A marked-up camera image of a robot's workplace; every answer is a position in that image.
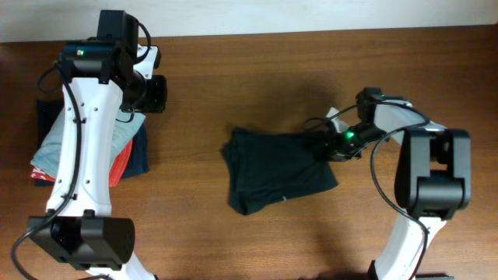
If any dark teal shirt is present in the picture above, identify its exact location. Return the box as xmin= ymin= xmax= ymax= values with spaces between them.
xmin=223 ymin=128 xmax=338 ymax=215

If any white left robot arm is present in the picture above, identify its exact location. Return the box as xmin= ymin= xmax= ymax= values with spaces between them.
xmin=26 ymin=10 xmax=167 ymax=279

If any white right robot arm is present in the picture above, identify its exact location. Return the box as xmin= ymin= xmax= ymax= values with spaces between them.
xmin=321 ymin=87 xmax=472 ymax=280

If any red folded garment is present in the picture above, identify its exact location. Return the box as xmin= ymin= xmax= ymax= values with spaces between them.
xmin=30 ymin=140 xmax=133 ymax=187

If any navy folded garment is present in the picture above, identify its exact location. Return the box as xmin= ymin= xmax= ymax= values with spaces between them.
xmin=34 ymin=100 xmax=149 ymax=187

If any light blue folded shirt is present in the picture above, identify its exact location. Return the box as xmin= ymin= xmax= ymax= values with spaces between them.
xmin=30 ymin=110 xmax=146 ymax=178

